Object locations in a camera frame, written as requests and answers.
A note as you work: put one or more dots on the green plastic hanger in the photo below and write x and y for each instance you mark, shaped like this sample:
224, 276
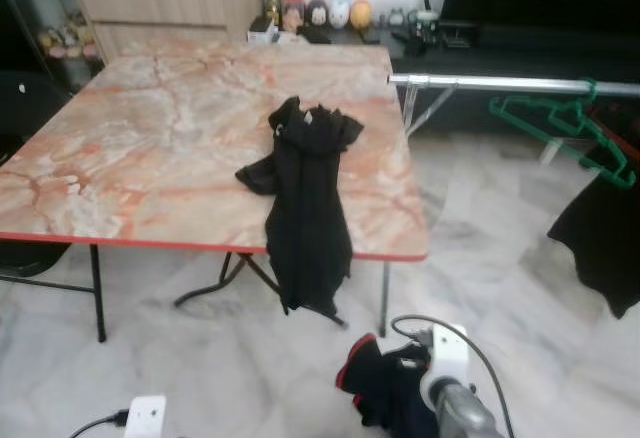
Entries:
575, 116

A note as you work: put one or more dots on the navy garment red trim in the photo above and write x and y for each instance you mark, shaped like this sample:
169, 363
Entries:
385, 398

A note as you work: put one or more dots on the black garment red collar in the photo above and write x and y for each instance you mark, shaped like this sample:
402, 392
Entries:
600, 248

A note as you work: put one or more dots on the silver metal clothes rack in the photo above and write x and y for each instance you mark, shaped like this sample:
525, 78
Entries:
500, 83

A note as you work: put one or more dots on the black television console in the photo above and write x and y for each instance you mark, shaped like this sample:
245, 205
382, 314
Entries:
520, 58

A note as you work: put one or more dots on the small green toy gadget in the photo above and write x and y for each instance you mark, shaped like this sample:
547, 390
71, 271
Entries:
425, 23

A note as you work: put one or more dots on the yellow round doll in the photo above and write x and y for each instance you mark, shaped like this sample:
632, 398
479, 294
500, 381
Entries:
360, 14

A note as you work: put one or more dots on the plain black crumpled garment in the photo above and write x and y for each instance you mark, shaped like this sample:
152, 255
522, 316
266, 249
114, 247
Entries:
305, 208

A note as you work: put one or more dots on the white round doll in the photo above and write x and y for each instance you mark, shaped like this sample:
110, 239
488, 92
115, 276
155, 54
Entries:
339, 13

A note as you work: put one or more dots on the black round doll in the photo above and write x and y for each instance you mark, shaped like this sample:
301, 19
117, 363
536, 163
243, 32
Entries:
317, 13

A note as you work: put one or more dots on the red lid jar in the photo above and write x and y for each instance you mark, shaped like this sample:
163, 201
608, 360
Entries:
292, 8

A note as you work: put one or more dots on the small white box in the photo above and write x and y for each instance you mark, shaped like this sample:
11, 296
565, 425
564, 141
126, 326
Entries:
262, 28

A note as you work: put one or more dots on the marble pattern folding table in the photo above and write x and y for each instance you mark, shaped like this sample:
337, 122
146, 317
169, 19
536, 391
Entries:
150, 138

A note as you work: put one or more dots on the light wood cabinet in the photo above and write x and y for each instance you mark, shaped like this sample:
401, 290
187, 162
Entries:
160, 8

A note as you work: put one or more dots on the black chair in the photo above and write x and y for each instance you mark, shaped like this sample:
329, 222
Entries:
25, 108

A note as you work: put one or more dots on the glass display shelf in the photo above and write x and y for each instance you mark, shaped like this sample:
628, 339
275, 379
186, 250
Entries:
30, 18

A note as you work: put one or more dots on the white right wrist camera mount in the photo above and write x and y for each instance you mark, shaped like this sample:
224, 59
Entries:
447, 358

